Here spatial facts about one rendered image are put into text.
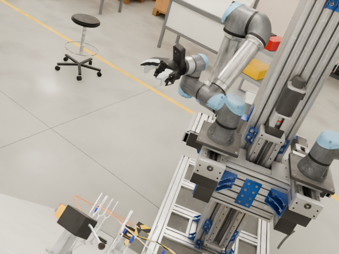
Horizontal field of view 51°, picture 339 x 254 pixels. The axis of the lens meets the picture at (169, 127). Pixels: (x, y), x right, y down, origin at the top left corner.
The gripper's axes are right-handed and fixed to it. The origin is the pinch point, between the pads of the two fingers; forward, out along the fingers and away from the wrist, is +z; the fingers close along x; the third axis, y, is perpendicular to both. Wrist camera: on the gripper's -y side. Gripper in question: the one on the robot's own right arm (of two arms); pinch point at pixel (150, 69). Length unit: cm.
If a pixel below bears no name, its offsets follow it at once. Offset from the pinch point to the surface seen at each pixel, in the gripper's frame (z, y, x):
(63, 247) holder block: 66, 0, -42
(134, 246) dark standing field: -54, 158, -9
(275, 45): -315, 64, 63
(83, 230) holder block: 63, -3, -42
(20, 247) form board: 74, -4, -40
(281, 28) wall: -672, 138, 184
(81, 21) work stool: -173, 122, 230
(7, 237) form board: 74, -3, -36
